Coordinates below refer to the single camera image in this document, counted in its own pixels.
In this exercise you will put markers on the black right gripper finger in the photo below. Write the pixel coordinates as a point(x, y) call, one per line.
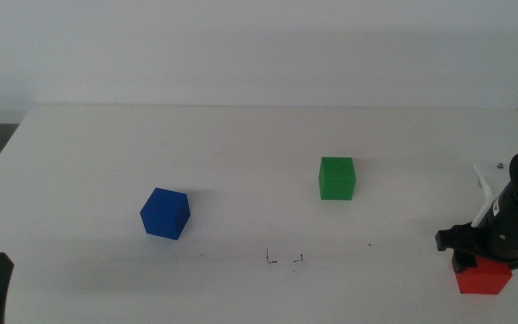
point(462, 262)

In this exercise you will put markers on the red cube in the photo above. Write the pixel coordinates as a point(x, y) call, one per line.
point(484, 280)

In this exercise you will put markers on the green cube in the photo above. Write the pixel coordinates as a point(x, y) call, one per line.
point(337, 179)

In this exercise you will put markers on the blue cube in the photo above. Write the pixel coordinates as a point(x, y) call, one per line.
point(164, 215)

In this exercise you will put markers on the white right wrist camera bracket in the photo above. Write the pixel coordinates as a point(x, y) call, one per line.
point(484, 198)

